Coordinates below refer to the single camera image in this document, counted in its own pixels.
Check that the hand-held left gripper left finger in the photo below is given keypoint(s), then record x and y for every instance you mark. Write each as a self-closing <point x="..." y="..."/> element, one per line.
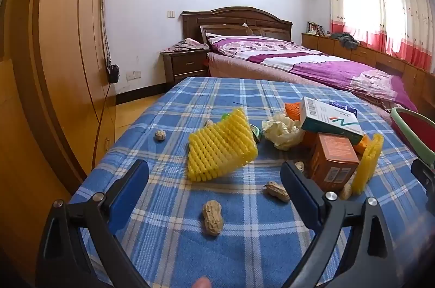
<point x="131" y="193"/>

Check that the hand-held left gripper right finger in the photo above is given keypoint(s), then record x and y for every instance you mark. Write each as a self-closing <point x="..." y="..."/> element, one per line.
<point x="299" y="186"/>

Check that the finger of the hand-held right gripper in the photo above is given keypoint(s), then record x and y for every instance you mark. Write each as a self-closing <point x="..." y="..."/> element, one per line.
<point x="423" y="177"/>

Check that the orange cardboard box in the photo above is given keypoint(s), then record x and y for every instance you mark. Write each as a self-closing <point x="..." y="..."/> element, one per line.
<point x="334" y="160"/>

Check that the red bucket with green rim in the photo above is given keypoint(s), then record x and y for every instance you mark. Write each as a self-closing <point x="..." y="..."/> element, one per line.
<point x="416" y="128"/>

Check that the orange mesh fruit wrap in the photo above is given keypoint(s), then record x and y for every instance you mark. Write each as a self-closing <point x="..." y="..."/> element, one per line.
<point x="293" y="109"/>

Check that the large yellow foam net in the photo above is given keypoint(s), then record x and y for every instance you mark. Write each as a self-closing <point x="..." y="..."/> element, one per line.
<point x="217" y="148"/>

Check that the person's left hand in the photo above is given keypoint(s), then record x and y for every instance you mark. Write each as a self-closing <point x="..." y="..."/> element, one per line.
<point x="204" y="282"/>

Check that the small yellow foam net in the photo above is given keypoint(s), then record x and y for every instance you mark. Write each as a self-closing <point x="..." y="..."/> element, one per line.
<point x="368" y="162"/>

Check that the blue plaid cloth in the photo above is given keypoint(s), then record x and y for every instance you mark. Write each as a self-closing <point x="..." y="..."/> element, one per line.
<point x="170" y="240"/>

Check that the green candy wrapper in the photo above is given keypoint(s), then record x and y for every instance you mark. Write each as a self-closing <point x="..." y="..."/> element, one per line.
<point x="255" y="133"/>

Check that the white and green box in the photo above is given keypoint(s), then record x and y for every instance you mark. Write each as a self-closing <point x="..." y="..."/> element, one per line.
<point x="331" y="123"/>

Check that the dark thread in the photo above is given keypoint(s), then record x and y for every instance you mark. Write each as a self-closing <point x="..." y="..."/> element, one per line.
<point x="243" y="103"/>

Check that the black hanging bag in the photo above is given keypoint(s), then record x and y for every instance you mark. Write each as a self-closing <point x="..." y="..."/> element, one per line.
<point x="113" y="73"/>

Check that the purple floral quilt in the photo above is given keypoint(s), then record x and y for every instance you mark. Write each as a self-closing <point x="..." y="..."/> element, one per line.
<point x="306" y="60"/>

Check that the bed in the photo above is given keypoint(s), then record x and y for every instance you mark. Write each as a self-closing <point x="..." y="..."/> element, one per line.
<point x="244" y="69"/>

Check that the long wooden cabinet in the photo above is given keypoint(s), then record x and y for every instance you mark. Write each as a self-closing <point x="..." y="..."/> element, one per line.
<point x="367" y="53"/>

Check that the dark wooden nightstand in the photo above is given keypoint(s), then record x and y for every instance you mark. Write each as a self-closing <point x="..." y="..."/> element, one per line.
<point x="185" y="65"/>

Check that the wooden wardrobe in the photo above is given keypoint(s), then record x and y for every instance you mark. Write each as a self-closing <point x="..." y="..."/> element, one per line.
<point x="61" y="70"/>

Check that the grey clothes pile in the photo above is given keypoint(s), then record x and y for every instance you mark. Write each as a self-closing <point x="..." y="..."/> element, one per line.
<point x="345" y="38"/>

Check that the pink floral clothes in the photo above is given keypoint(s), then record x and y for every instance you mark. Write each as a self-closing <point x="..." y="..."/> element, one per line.
<point x="187" y="44"/>

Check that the row of books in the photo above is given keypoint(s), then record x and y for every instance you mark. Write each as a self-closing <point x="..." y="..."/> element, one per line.
<point x="313" y="27"/>

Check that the white and red curtain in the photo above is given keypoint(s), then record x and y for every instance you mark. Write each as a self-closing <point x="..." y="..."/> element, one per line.
<point x="380" y="13"/>

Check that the dark wooden headboard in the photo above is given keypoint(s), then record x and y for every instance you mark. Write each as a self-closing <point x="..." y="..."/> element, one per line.
<point x="234" y="19"/>

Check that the white wall socket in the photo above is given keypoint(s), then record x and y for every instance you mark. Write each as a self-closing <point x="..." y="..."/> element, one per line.
<point x="133" y="75"/>

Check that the white light switch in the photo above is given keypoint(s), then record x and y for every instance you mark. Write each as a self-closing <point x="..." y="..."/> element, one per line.
<point x="171" y="14"/>

